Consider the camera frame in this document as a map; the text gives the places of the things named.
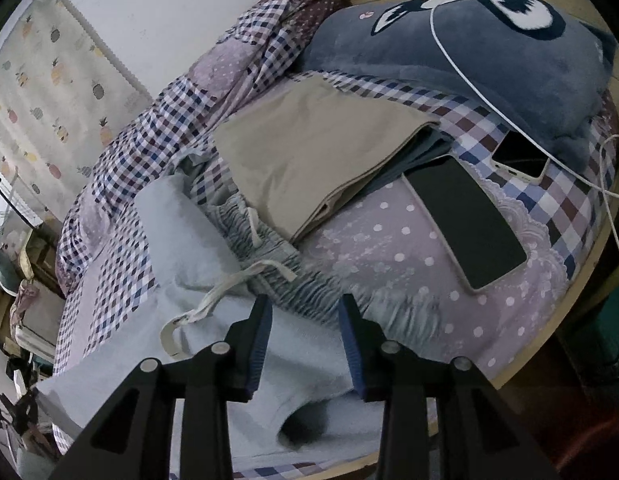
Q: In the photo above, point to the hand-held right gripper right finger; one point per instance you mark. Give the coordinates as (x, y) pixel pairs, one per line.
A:
(352, 350)

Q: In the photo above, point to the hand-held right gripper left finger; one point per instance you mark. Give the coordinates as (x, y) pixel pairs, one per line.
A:
(257, 350)

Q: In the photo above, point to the light blue denim pants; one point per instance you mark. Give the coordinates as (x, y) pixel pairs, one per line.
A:
(189, 240)

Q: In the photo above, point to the large black screen phone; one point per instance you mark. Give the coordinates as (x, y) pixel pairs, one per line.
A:
(464, 220)

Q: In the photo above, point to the beige folded pants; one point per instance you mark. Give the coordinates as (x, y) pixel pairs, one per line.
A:
(314, 150)

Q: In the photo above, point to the wooden side cabinet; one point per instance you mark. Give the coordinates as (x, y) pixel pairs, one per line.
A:
(41, 260)

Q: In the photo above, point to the checked patchwork quilt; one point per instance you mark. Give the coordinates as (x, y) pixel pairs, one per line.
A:
(139, 125)

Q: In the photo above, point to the white phone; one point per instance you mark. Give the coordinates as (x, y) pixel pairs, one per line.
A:
(519, 155)

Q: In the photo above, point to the grey fox plush pillow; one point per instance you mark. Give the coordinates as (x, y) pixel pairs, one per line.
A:
(414, 50)

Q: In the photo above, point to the pineapple print curtain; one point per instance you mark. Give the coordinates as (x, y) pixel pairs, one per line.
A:
(39, 110)

